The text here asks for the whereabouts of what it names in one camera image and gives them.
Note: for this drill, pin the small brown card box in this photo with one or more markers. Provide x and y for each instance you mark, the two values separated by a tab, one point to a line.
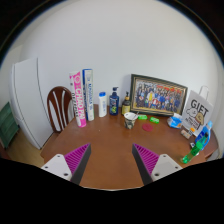
185	134

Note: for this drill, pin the white lotion bottle blue cap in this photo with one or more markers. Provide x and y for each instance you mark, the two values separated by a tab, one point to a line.
102	104

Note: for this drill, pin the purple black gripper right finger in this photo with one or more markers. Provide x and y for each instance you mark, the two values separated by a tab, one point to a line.
152	166

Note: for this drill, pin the wooden chair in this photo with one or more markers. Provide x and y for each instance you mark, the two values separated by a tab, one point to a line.
59	104

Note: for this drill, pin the red round coaster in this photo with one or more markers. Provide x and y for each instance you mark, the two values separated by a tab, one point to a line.
147	127

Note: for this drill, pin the framed group picture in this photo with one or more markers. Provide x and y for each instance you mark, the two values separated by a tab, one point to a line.
149	95

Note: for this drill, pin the yellow black pump bottle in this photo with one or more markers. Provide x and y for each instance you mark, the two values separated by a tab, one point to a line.
126	104

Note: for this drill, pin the white ceramic mug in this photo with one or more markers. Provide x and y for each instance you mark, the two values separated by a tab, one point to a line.
129	124

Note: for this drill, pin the green small packet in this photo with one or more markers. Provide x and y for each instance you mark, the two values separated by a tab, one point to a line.
154	120
142	117

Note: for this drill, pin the blue tissue pack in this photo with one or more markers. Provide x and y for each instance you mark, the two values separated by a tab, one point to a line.
175	121

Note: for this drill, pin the green small packet left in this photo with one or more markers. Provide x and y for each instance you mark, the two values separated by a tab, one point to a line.
142	117

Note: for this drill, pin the white gift paper bag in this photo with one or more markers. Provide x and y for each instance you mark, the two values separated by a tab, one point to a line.
197	112

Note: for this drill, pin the pink white tall box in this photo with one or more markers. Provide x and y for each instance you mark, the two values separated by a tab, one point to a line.
77	97

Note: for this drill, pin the green crate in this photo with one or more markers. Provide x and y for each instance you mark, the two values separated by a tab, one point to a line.
8	125

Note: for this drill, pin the dark blue pump bottle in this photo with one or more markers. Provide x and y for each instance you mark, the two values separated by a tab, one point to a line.
114	102

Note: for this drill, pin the white refrigerator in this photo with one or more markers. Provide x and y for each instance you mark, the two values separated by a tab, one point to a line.
27	103

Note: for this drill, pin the green plastic bottle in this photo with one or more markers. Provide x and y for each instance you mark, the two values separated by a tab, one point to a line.
195	150

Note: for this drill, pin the green small packet right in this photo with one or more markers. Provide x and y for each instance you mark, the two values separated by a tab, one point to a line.
154	120

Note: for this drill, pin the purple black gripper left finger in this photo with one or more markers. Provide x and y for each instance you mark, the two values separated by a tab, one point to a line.
71	166

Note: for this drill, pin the white blue green tall box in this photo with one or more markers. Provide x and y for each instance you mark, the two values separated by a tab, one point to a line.
88	93

